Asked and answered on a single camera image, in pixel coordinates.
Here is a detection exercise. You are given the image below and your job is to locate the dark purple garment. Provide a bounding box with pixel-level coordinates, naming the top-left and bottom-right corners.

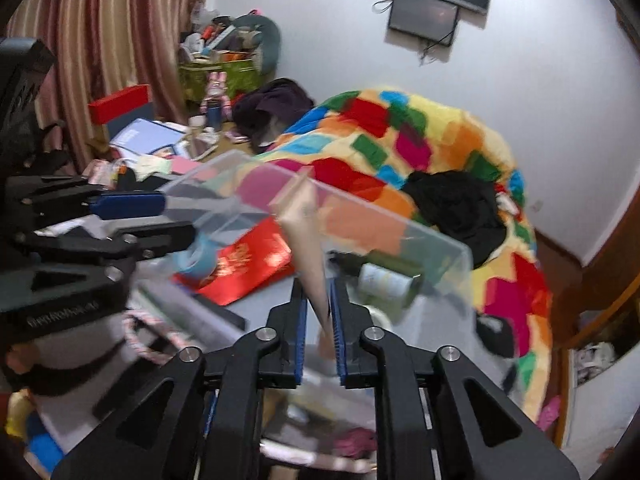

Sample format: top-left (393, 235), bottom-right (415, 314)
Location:
top-left (232, 78), bottom-right (316, 154)

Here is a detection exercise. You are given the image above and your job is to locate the pink cloth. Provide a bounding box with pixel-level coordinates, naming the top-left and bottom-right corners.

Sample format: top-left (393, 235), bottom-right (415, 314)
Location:
top-left (332, 427), bottom-right (379, 461)

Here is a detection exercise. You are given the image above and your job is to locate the green cardboard box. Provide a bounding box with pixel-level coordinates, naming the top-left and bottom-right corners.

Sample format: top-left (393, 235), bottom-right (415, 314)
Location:
top-left (178, 57), bottom-right (264, 104)

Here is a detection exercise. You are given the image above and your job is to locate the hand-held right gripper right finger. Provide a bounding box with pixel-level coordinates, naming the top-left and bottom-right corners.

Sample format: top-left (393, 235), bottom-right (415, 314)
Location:
top-left (331, 277), bottom-right (582, 480)

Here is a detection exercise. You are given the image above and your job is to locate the red gift envelope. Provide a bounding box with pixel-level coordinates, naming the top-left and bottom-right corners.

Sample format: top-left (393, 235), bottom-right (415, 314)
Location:
top-left (175, 217), bottom-right (297, 307)

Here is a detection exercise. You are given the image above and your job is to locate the beige wooden stick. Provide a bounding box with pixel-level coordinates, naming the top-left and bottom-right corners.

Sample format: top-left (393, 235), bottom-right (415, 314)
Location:
top-left (269, 166), bottom-right (334, 342)

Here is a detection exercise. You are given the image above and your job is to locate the pink notepad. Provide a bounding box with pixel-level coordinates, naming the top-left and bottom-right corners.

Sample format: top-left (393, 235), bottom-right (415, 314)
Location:
top-left (167, 155), bottom-right (207, 174)

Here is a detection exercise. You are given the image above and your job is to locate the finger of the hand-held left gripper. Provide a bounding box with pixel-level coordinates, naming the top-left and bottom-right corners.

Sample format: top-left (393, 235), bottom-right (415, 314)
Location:
top-left (5, 174), bottom-right (167, 222)
top-left (0, 220), bottom-right (197, 332)

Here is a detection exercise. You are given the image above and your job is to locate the grey blue plush cushion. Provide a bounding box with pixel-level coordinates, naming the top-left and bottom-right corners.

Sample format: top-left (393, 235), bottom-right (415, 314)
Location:
top-left (235, 14), bottom-right (282, 79)

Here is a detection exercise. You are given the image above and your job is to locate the light blue tape roll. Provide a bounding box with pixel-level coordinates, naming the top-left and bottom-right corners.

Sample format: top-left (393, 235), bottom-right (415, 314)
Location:
top-left (172, 234), bottom-right (222, 282)

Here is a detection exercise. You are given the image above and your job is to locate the black garment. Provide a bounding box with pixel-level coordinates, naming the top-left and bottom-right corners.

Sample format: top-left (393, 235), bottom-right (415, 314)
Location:
top-left (400, 170), bottom-right (509, 269)

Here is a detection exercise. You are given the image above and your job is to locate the pink white braided cord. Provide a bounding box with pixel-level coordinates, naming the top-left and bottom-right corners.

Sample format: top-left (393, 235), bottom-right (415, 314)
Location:
top-left (122, 309), bottom-right (182, 367)

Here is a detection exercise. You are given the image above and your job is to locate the striped red beige curtain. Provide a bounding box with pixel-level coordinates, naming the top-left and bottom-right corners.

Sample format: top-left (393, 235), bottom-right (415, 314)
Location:
top-left (5, 0), bottom-right (222, 172)

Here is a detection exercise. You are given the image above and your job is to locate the clear plastic storage box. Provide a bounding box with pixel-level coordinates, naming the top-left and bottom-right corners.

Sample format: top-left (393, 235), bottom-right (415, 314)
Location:
top-left (134, 149), bottom-right (476, 476)

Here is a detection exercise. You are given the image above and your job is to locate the green bottle with white label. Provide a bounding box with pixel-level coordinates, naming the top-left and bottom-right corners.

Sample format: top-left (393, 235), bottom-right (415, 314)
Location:
top-left (327, 250), bottom-right (424, 324)

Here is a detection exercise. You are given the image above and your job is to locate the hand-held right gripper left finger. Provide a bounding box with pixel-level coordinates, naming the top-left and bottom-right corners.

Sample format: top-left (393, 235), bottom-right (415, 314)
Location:
top-left (50, 278), bottom-right (308, 480)

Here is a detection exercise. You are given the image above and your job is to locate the yellow blue toy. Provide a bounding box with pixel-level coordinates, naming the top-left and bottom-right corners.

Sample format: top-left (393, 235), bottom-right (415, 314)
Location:
top-left (5, 389), bottom-right (66, 472)

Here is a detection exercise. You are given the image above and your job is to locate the pile of assorted clutter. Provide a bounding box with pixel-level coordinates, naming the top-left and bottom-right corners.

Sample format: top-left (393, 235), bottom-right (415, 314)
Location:
top-left (180, 7), bottom-right (266, 66)

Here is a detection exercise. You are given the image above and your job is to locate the pink rabbit toy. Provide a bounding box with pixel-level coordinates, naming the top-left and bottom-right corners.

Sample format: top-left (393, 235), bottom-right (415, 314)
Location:
top-left (201, 71), bottom-right (234, 114)

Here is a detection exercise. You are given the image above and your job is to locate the blue white folder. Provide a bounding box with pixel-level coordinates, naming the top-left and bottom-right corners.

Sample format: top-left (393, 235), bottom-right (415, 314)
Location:
top-left (107, 117), bottom-right (189, 161)

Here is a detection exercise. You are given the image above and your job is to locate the wooden cabinet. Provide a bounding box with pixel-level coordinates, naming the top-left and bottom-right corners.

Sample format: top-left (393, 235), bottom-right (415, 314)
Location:
top-left (547, 240), bottom-right (640, 453)

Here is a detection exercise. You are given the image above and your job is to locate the red lidded box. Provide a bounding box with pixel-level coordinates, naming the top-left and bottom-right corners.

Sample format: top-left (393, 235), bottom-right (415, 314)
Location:
top-left (87, 84), bottom-right (154, 127)

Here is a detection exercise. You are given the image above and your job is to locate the colourful patchwork blanket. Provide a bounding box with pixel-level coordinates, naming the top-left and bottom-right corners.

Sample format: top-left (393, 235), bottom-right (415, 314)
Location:
top-left (235, 87), bottom-right (554, 424)

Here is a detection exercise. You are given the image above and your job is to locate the small black wall monitor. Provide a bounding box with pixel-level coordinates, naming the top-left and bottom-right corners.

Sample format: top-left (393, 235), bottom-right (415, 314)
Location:
top-left (387, 0), bottom-right (460, 47)

